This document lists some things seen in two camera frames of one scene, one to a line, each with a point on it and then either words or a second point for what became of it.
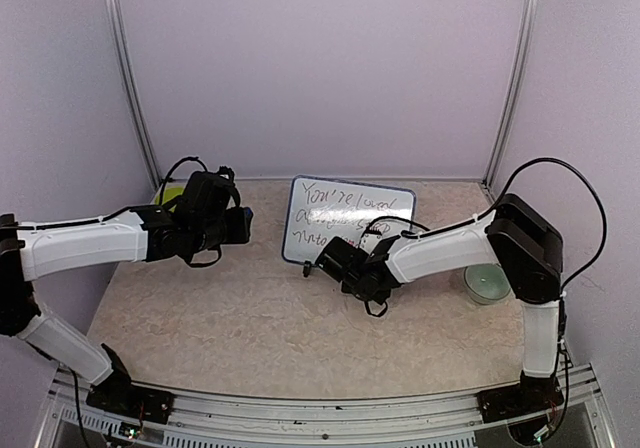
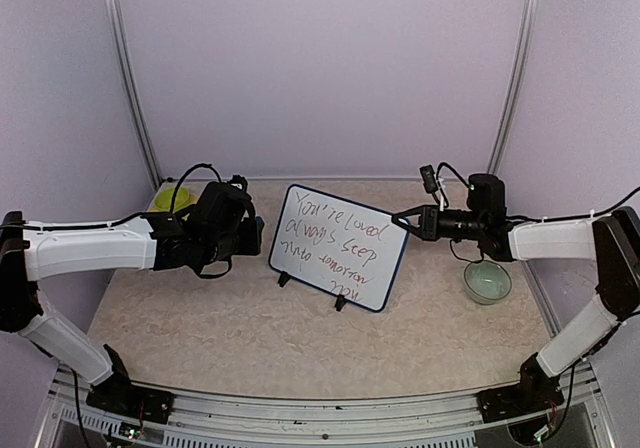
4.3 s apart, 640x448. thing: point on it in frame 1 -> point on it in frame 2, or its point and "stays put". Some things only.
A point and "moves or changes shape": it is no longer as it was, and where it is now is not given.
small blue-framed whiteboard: x=320 y=209 moves or changes shape
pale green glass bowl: x=487 y=284 stays put
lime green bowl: x=171 y=192 stays put
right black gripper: x=384 y=294 -> x=428 y=228
